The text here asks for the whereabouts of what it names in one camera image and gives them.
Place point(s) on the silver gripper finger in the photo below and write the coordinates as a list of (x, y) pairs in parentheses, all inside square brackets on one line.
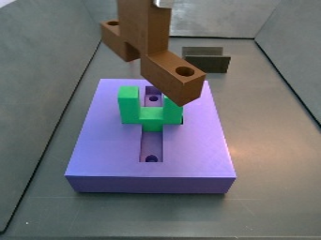
[(163, 3)]

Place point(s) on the brown cross-shaped block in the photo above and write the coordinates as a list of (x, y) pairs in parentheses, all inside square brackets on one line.
[(138, 36)]

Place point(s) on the green U-shaped block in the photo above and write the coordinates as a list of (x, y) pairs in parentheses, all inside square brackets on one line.
[(153, 117)]

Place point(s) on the purple base block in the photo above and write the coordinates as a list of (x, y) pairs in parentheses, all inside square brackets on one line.
[(183, 159)]

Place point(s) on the dark grey fixture bracket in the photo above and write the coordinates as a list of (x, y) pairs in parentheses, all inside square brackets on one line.
[(208, 58)]

